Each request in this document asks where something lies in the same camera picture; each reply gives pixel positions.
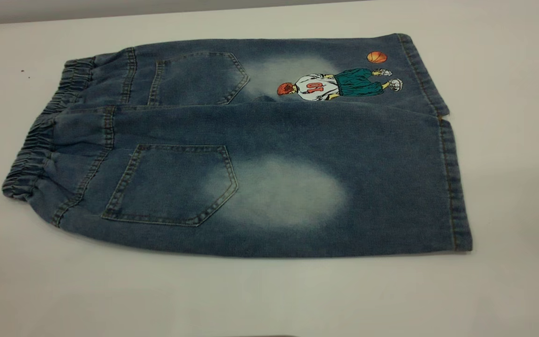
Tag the blue denim shorts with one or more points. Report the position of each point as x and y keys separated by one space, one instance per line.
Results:
x=297 y=140

